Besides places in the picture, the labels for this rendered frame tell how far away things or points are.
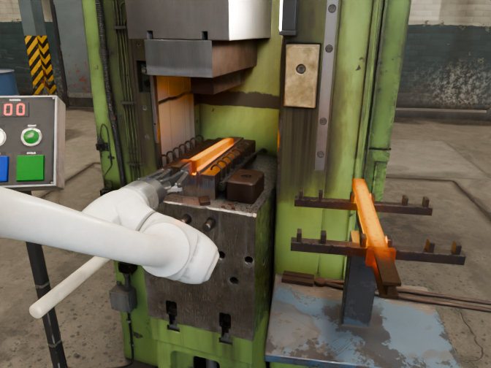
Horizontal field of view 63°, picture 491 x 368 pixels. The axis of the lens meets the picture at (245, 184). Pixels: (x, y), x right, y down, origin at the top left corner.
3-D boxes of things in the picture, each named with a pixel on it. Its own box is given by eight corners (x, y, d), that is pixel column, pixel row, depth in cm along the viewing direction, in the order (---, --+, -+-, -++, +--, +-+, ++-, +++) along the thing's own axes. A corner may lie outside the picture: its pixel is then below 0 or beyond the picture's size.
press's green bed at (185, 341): (250, 443, 144) (252, 341, 127) (158, 414, 154) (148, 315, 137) (284, 338, 193) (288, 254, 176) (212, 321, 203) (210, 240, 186)
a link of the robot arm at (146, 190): (149, 227, 91) (162, 216, 96) (146, 190, 87) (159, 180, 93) (115, 221, 93) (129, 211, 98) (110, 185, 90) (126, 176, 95)
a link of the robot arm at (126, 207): (107, 215, 93) (155, 240, 91) (58, 248, 80) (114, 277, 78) (114, 176, 89) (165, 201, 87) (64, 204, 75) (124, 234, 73)
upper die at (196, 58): (212, 78, 107) (211, 40, 103) (146, 74, 112) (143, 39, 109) (256, 65, 144) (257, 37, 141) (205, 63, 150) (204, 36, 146)
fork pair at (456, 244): (460, 255, 72) (462, 245, 72) (427, 253, 73) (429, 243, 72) (426, 204, 94) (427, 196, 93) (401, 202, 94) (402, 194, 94)
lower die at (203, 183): (215, 199, 120) (214, 172, 116) (155, 191, 125) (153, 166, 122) (255, 159, 157) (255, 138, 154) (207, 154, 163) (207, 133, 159)
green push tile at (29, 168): (43, 180, 116) (43, 154, 117) (16, 180, 115) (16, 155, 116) (45, 181, 118) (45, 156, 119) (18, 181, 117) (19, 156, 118)
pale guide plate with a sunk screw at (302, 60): (314, 108, 113) (318, 44, 107) (283, 106, 116) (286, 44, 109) (315, 106, 115) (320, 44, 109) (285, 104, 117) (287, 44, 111)
